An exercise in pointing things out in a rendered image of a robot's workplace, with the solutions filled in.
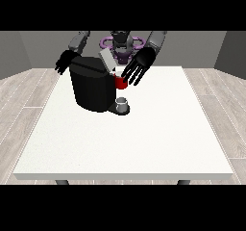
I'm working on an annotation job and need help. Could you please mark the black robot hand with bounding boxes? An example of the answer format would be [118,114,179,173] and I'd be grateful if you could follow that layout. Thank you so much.
[120,46,158,87]
[54,49,81,76]

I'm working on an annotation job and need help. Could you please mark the pale grey machine lid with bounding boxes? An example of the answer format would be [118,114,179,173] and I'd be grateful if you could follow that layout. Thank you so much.
[97,47,118,73]

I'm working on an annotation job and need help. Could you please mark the black coffee machine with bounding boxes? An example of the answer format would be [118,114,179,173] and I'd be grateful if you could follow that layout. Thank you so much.
[68,55,131,116]

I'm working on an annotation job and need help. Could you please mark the grey robot trunk purple rings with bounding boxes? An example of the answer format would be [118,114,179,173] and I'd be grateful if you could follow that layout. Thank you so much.
[99,31,145,64]

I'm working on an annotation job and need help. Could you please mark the small grey cup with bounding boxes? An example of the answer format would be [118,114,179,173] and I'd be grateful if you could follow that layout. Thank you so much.
[115,96,130,113]

